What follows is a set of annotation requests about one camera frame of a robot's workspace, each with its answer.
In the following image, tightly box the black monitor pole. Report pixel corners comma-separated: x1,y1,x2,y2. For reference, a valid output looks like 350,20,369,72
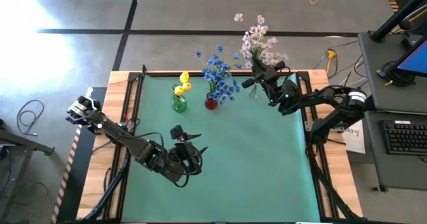
370,0,427,43

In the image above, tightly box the red glass vase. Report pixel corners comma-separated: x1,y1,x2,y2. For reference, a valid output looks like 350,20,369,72
203,93,220,111

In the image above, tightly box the computer monitor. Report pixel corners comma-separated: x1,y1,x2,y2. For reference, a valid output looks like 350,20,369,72
393,33,427,78

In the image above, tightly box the black table frame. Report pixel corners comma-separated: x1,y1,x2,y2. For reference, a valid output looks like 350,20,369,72
75,63,364,224

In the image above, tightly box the green table mat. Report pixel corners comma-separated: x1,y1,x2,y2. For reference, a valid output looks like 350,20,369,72
120,73,322,223

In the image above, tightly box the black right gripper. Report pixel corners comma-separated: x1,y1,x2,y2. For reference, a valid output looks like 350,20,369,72
241,59,287,107

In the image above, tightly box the black striped-edge floor mat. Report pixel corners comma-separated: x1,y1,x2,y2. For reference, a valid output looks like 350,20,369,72
49,86,107,224

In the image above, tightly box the black keyboard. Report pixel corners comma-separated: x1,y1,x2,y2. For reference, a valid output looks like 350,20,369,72
379,119,427,157

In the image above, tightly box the black metal stand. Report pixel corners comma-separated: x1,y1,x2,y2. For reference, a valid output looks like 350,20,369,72
0,117,56,224

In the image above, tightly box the white paper sheet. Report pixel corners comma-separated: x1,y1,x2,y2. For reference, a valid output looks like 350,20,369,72
342,125,367,155

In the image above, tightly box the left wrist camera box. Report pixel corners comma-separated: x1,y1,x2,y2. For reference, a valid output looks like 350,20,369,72
175,143,197,160

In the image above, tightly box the grey desk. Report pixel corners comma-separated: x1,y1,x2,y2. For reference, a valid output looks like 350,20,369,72
363,110,427,193
357,30,427,115

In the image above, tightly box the black coiled floor cable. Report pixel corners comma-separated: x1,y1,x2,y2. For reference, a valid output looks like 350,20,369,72
15,99,46,137

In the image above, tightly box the clear glass vase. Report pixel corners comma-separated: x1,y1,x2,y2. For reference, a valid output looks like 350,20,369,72
247,80,264,100

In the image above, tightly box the green glass vase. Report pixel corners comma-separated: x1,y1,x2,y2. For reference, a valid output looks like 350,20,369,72
171,93,188,114

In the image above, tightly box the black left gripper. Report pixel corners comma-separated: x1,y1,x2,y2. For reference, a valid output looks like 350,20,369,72
169,125,209,177

